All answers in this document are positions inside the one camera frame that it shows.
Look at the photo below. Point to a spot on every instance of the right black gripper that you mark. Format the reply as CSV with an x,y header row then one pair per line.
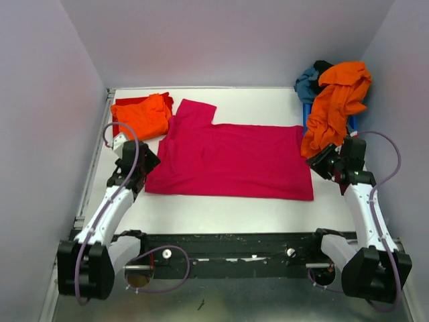
x,y
322,162

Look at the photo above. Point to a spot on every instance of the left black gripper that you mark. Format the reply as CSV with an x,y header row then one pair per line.
x,y
149,161

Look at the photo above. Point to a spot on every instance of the magenta t shirt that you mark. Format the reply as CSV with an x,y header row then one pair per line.
x,y
198,157

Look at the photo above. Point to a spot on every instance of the orange t shirt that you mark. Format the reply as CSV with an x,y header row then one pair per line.
x,y
144,117
345,85

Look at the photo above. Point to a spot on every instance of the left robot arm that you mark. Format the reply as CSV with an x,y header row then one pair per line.
x,y
88,264

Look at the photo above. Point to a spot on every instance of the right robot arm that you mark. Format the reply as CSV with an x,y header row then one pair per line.
x,y
376,270

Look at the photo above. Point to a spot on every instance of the folded orange t shirt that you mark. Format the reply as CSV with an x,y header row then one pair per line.
x,y
144,117

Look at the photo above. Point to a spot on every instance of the blue plastic bin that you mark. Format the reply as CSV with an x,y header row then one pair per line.
x,y
351,125

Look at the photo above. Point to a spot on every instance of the blue grey t shirt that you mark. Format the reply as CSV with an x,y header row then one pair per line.
x,y
303,86

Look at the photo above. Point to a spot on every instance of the black t shirt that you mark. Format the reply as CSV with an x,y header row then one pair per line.
x,y
319,67

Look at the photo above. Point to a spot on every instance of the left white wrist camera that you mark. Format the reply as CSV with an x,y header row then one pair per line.
x,y
118,143

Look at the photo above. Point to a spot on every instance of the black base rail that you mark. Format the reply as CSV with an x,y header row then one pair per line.
x,y
232,255

